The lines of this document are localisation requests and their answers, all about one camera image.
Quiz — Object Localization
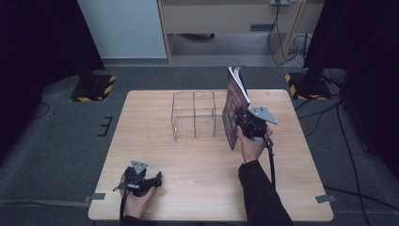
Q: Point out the hazard-striped black stand base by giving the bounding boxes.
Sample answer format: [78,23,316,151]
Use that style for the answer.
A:
[70,73,118,104]
[283,72,333,102]

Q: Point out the person's right hand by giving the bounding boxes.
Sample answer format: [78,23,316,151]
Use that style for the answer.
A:
[235,124,274,165]

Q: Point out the dark red book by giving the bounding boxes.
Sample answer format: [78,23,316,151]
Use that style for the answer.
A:
[221,66,252,151]

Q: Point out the right hand-held gripper cable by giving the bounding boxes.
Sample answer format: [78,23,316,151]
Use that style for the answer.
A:
[263,135,278,190]

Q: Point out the grey tape piece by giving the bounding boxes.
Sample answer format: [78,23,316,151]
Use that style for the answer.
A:
[83,192,106,204]
[314,194,339,204]

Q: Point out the black floor cable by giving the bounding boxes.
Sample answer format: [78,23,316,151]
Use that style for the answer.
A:
[30,102,52,121]
[266,0,313,68]
[323,186,399,213]
[335,100,375,226]

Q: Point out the black floor tape mark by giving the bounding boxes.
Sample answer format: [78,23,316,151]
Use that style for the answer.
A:
[97,115,114,137]

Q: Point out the person's left hand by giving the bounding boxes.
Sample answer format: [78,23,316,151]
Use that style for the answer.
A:
[119,173,157,219]

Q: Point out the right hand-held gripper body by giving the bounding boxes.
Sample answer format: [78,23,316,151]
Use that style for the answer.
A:
[236,105,279,141]

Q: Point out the clear acrylic divided rack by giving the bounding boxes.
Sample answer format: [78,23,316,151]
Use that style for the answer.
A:
[170,90,229,142]

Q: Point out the black curtain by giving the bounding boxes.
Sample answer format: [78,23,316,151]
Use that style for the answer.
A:
[302,0,399,183]
[0,0,106,164]

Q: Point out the hand-held gripper cable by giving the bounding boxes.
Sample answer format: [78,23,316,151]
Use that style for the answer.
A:
[263,135,278,190]
[118,187,130,221]

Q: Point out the left hand-held gripper cable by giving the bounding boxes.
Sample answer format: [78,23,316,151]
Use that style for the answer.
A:
[118,187,130,221]

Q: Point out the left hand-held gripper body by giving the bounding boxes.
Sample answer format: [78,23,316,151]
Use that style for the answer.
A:
[112,160,157,198]

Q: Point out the white panel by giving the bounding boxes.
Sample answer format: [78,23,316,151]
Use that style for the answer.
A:
[76,0,168,59]

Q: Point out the light wooden desk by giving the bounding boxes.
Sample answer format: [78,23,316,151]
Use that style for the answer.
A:
[156,0,326,65]

